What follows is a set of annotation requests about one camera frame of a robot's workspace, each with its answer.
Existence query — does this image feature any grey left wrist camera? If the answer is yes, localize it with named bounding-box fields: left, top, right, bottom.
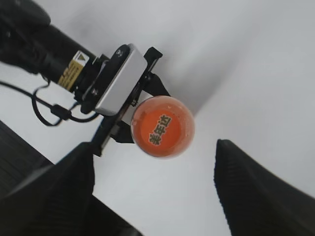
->
left=81, top=44, right=148, bottom=116

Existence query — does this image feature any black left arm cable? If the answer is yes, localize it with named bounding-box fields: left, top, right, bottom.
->
left=0, top=81, right=101, bottom=127

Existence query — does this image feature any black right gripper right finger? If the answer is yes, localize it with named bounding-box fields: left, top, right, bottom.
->
left=214, top=140, right=315, bottom=236

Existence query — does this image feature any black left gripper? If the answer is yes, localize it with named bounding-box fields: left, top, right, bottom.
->
left=73, top=47, right=170, bottom=156

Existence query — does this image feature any orange bottle cap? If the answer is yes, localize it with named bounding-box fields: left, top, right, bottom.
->
left=140, top=110, right=182, bottom=152

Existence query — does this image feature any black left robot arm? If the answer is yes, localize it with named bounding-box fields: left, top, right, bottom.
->
left=0, top=0, right=168, bottom=156

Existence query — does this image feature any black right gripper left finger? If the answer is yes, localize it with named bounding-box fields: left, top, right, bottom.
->
left=0, top=142, right=143, bottom=236

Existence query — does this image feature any orange soda plastic bottle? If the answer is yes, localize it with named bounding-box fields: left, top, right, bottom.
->
left=130, top=95, right=195, bottom=158

